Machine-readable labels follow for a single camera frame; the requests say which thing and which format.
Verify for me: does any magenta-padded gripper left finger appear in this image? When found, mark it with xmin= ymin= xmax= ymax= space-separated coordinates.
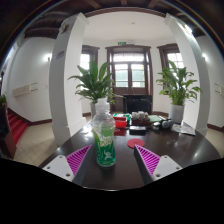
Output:
xmin=42 ymin=144 xmax=93 ymax=186

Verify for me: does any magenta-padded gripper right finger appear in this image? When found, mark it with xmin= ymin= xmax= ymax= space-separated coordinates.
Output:
xmin=133 ymin=143 xmax=184 ymax=186

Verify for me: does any clear green-labelled drink bottle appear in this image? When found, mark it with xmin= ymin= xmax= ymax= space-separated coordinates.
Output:
xmin=91 ymin=97 xmax=117 ymax=168

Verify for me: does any flat round red coaster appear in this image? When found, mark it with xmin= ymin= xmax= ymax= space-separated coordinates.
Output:
xmin=126 ymin=138 xmax=146 ymax=149

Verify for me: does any printed paper leaflet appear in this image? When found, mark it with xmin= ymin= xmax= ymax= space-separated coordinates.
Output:
xmin=171 ymin=122 xmax=197 ymax=137

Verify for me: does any dark grey rounded device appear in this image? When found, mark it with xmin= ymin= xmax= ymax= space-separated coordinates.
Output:
xmin=152 ymin=118 xmax=174 ymax=131

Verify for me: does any flat black box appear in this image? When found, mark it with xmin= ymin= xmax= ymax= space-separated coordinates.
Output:
xmin=128 ymin=125 xmax=148 ymax=136

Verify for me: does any green cloth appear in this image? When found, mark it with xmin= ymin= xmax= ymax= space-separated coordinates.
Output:
xmin=148 ymin=114 xmax=163 ymax=124

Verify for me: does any tea set on dark tray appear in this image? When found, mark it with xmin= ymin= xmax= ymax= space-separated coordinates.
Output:
xmin=130 ymin=110 xmax=152 ymax=127

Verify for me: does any red box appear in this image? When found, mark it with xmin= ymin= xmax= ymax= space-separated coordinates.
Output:
xmin=113 ymin=113 xmax=132 ymax=129

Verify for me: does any black chair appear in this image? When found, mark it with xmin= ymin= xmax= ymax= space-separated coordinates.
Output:
xmin=122 ymin=94 xmax=154 ymax=115

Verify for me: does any tall-leaf plant in white pot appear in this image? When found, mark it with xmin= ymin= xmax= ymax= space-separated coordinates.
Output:
xmin=155 ymin=59 xmax=203 ymax=124

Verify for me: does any broad-leaf plant in white pot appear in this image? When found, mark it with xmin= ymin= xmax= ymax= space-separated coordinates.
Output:
xmin=68 ymin=59 xmax=118 ymax=118

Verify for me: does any dark wooden glazed double door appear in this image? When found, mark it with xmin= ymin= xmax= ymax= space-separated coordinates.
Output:
xmin=105 ymin=44 xmax=153 ymax=96

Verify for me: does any dark-framed window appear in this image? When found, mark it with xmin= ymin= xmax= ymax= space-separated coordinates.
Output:
xmin=157 ymin=43 xmax=185 ymax=70
xmin=79 ymin=44 xmax=100 ymax=72

